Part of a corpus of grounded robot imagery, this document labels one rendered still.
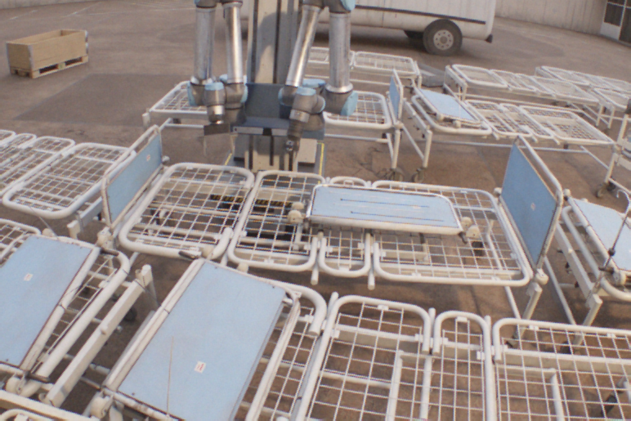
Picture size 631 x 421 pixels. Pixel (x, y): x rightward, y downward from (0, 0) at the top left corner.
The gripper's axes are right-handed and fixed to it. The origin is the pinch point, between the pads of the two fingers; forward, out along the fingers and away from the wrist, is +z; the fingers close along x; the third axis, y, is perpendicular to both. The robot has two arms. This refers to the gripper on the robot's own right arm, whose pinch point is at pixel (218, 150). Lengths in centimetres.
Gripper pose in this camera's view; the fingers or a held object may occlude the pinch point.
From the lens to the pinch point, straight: 235.3
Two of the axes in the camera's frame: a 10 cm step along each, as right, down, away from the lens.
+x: -9.9, 1.0, -1.0
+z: 0.9, 9.9, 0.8
